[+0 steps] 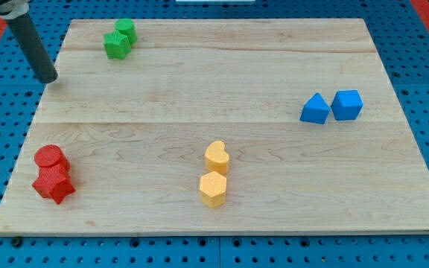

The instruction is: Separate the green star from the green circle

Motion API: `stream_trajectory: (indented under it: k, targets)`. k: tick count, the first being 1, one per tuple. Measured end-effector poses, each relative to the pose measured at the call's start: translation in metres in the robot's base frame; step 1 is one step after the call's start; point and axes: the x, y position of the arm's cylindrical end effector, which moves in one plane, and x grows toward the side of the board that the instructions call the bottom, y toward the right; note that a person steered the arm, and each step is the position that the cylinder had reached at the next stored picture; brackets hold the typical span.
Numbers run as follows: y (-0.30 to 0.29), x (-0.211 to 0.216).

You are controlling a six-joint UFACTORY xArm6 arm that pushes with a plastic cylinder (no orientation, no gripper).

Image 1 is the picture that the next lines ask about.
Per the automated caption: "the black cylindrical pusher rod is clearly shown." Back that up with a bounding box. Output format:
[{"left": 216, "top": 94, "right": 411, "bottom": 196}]
[{"left": 6, "top": 13, "right": 58, "bottom": 84}]

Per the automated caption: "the green star block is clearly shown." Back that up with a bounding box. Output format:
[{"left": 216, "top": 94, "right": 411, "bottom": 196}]
[{"left": 104, "top": 31, "right": 131, "bottom": 60}]

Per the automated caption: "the red star block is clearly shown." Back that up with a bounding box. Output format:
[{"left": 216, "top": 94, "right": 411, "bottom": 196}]
[{"left": 32, "top": 165, "right": 76, "bottom": 205}]

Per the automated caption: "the green cylinder block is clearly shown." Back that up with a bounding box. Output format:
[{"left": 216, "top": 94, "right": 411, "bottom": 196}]
[{"left": 115, "top": 19, "right": 138, "bottom": 45}]

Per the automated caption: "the red cylinder block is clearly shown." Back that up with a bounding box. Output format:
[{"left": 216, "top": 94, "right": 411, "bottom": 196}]
[{"left": 34, "top": 144, "right": 70, "bottom": 171}]

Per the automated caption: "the wooden board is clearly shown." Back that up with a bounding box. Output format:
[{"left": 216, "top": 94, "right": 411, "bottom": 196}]
[{"left": 0, "top": 19, "right": 429, "bottom": 237}]

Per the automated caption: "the yellow heart block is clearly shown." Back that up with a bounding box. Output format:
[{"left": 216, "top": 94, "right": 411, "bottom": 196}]
[{"left": 204, "top": 141, "right": 230, "bottom": 175}]

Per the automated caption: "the yellow hexagon block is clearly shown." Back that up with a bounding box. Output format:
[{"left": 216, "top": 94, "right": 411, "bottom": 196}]
[{"left": 199, "top": 171, "right": 227, "bottom": 208}]

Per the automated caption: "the blue triangle block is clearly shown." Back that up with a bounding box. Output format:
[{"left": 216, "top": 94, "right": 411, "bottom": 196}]
[{"left": 299, "top": 92, "right": 330, "bottom": 124}]

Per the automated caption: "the blue cube block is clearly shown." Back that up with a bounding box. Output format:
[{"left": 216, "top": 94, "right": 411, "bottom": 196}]
[{"left": 331, "top": 89, "right": 363, "bottom": 121}]

